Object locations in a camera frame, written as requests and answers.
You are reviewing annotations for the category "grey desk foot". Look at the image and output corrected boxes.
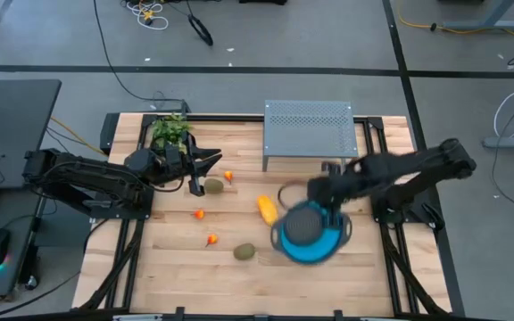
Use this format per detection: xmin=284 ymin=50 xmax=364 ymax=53
xmin=483 ymin=136 xmax=514 ymax=150
xmin=442 ymin=0 xmax=514 ymax=31

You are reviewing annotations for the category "blue collapsible colander bowl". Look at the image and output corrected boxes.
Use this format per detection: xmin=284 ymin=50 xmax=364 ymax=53
xmin=269 ymin=199 xmax=353 ymax=266

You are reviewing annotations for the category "white cable bundle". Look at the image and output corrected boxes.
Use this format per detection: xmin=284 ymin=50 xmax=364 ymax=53
xmin=120 ymin=0 xmax=170 ymax=31

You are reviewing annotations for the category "yellow floor cable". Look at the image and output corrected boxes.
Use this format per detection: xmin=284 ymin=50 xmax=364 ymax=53
xmin=394 ymin=0 xmax=514 ymax=51
xmin=49 ymin=116 xmax=108 ymax=157

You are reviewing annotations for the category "grey desk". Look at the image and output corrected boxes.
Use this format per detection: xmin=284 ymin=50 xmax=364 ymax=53
xmin=0 ymin=186 xmax=46 ymax=297

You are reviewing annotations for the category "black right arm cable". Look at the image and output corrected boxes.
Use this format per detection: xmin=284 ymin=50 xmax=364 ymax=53
xmin=277 ymin=179 xmax=312 ymax=210

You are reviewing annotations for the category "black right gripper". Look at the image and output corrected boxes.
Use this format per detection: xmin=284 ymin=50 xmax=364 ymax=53
xmin=306 ymin=160 xmax=358 ymax=225

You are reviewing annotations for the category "black desk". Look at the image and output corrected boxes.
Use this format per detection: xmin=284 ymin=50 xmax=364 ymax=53
xmin=0 ymin=78 xmax=62 ymax=191

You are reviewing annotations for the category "green potted plant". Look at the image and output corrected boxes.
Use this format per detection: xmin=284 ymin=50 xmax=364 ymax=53
xmin=151 ymin=112 xmax=195 ymax=155

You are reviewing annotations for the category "black aluminium table frame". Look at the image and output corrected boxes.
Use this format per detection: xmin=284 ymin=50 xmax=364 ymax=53
xmin=78 ymin=112 xmax=467 ymax=321

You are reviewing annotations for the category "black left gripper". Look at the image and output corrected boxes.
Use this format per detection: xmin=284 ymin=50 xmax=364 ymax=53
xmin=162 ymin=132 xmax=224 ymax=197

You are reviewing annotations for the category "yellow mango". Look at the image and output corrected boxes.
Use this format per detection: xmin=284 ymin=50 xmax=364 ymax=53
xmin=256 ymin=194 xmax=279 ymax=227

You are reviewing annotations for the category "black strap loop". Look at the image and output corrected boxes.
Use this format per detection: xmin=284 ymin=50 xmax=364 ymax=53
xmin=187 ymin=13 xmax=215 ymax=47

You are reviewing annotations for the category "grey perforated metal shelf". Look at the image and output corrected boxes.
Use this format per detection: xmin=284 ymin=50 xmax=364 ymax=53
xmin=262 ymin=99 xmax=360 ymax=173

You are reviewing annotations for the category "brown kiwi fruit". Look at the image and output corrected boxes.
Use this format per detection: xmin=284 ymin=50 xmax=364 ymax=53
xmin=232 ymin=243 xmax=257 ymax=262
xmin=203 ymin=177 xmax=225 ymax=195

